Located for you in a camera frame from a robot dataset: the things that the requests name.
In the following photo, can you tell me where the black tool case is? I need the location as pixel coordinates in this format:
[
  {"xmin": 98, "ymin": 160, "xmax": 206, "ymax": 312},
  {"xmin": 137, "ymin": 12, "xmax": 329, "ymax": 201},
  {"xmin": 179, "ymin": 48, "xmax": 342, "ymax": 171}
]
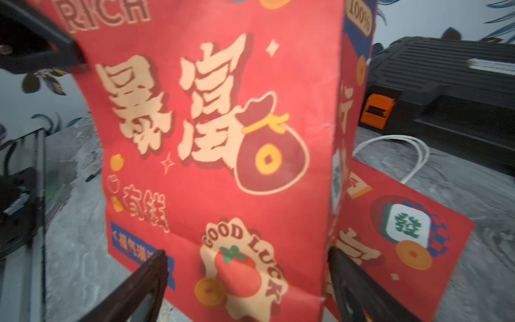
[{"xmin": 359, "ymin": 37, "xmax": 514, "ymax": 174}]

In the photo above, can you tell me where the red paper bag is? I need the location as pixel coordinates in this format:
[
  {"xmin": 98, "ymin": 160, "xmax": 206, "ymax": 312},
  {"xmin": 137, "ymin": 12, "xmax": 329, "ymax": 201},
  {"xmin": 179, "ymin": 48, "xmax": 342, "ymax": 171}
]
[
  {"xmin": 325, "ymin": 137, "xmax": 474, "ymax": 321},
  {"xmin": 33, "ymin": 1, "xmax": 378, "ymax": 321}
]

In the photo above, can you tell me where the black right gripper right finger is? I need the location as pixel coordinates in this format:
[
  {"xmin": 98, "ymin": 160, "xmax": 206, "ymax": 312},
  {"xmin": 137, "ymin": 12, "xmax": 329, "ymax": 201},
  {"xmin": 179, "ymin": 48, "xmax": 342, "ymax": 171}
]
[{"xmin": 328, "ymin": 246, "xmax": 420, "ymax": 321}]

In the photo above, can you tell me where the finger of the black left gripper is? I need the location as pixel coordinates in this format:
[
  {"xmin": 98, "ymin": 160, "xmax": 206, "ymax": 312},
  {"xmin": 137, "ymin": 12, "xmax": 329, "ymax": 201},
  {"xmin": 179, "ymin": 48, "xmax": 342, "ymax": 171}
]
[{"xmin": 1, "ymin": 1, "xmax": 86, "ymax": 75}]

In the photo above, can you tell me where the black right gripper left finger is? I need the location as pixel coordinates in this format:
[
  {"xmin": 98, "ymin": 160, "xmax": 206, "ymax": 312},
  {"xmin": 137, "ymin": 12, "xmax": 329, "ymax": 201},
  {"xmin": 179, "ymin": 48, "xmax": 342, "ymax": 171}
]
[{"xmin": 80, "ymin": 250, "xmax": 169, "ymax": 322}]

